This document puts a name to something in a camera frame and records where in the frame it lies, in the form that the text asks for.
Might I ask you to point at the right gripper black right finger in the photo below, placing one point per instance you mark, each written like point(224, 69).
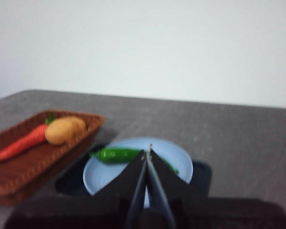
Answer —
point(166, 181)

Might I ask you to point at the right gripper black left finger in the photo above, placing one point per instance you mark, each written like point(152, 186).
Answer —
point(128, 181)

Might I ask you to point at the blue round plate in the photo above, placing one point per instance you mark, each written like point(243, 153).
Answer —
point(105, 176)

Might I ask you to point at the green pepper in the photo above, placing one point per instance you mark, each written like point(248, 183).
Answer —
point(114, 155)

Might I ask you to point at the black rectangular tray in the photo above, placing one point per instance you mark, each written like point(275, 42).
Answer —
point(69, 183)

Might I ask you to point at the yellow-brown potato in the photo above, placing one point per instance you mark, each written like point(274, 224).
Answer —
point(64, 131)

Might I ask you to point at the brown wicker basket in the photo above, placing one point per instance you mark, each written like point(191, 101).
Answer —
point(31, 174)

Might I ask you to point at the orange carrot with green leaves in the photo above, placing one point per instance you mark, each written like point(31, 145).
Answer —
point(21, 144)

